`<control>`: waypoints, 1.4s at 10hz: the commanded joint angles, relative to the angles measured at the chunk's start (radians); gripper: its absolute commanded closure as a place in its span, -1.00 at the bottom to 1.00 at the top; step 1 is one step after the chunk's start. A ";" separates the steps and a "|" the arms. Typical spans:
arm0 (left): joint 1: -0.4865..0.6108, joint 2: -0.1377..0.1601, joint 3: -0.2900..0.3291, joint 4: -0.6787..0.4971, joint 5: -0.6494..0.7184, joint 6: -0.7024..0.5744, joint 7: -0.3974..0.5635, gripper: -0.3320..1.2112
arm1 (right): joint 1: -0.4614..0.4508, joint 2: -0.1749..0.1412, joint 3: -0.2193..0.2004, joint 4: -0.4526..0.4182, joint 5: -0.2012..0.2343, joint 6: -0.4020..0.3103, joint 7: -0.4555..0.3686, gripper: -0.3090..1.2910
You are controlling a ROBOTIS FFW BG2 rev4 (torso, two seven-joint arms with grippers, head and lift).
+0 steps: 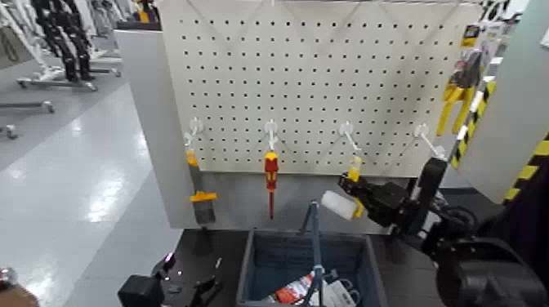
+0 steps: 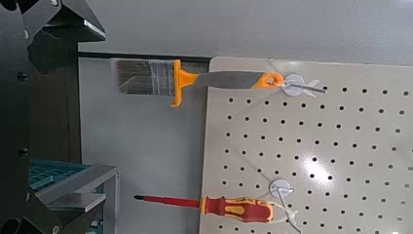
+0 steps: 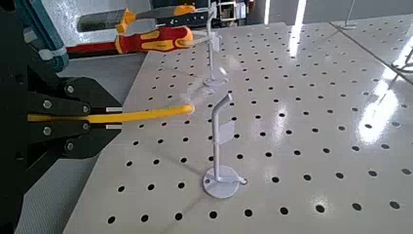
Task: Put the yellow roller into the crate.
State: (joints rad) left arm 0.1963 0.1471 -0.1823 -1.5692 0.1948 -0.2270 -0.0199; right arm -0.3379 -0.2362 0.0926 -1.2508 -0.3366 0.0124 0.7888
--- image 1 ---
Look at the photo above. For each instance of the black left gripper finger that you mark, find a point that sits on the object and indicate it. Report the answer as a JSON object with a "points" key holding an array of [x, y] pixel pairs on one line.
{"points": [[165, 263], [206, 291]]}

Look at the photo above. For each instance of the grey backing panel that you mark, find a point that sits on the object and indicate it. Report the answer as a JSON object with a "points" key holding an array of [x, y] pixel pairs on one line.
{"points": [[146, 128]]}

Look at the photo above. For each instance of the grey stand base frame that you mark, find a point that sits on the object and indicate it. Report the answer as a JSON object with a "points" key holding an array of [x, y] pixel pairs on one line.
{"points": [[55, 83], [30, 106]]}

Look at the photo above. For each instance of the red white package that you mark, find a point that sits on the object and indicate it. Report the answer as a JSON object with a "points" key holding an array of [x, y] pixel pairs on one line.
{"points": [[291, 293]]}

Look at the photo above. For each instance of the white pegboard hook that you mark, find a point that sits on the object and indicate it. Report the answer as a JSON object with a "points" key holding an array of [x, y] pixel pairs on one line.
{"points": [[345, 128], [271, 127], [421, 130], [196, 126]]}

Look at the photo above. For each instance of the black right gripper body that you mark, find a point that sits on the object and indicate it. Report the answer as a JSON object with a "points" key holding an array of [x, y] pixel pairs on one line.
{"points": [[392, 203]]}

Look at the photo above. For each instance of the yellow paint roller white sleeve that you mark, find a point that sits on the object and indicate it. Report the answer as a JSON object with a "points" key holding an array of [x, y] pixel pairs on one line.
{"points": [[339, 205]]}

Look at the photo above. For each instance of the grey panel with hazard stripes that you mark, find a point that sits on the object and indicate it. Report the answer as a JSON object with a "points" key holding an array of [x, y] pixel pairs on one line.
{"points": [[514, 107]]}

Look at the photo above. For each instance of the grey caster wheel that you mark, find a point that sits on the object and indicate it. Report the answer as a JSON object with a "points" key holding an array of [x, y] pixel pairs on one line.
{"points": [[11, 132]]}

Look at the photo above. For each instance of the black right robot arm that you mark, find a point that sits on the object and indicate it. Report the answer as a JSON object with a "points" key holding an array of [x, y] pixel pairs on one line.
{"points": [[472, 266]]}

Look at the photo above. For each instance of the brown rounded blurry object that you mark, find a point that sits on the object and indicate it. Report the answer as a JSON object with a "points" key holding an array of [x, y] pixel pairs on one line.
{"points": [[17, 295]]}

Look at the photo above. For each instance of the yellow black machine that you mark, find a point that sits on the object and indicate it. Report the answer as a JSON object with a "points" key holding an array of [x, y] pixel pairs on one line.
{"points": [[146, 13]]}

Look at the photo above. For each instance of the red yellow screwdriver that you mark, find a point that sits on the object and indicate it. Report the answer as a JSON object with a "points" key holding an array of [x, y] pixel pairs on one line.
{"points": [[271, 167]]}

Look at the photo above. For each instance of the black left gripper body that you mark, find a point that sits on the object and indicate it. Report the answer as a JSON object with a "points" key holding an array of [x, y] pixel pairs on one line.
{"points": [[139, 291]]}

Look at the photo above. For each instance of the white packaged item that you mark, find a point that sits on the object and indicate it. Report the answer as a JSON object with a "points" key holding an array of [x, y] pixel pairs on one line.
{"points": [[339, 293]]}

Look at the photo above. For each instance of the beige perforated pegboard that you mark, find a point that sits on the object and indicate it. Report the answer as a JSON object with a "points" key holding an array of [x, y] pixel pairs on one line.
{"points": [[300, 64]]}

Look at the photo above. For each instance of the black humanoid robot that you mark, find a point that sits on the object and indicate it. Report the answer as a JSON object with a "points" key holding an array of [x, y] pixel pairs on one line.
{"points": [[64, 38]]}

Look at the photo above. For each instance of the dark teal plastic crate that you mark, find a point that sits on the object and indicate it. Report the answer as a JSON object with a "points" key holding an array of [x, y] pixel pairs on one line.
{"points": [[283, 257]]}

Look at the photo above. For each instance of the orange grey paint brush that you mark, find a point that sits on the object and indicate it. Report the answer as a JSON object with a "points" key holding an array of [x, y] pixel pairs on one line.
{"points": [[196, 175]]}

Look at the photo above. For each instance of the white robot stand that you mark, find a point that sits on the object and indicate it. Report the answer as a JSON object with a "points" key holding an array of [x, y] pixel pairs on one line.
{"points": [[21, 38]]}

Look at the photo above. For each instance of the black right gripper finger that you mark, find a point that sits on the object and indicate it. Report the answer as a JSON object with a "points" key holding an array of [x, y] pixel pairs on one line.
{"points": [[370, 203], [354, 184]]}

